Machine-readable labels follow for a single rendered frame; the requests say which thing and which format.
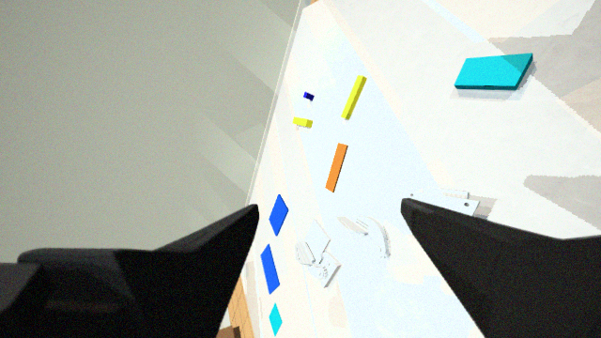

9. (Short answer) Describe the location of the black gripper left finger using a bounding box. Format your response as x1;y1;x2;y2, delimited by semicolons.
17;204;259;338

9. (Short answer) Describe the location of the orange flat bar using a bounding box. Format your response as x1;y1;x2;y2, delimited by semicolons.
325;143;348;192

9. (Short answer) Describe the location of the yellow rectangular block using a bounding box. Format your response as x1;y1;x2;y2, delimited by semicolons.
293;117;313;128

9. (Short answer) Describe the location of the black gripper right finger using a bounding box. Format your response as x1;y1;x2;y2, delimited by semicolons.
400;198;601;338

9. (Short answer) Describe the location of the grey metal plate with two round holes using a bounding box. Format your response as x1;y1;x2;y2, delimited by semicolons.
406;191;481;216

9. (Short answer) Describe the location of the yellow long bar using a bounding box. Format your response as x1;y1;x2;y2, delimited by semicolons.
341;75;367;119

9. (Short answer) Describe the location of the blue flat square plate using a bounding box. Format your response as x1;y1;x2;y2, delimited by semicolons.
260;243;280;295

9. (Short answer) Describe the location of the blue flat rectangular plate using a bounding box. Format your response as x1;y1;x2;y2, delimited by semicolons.
269;194;288;237

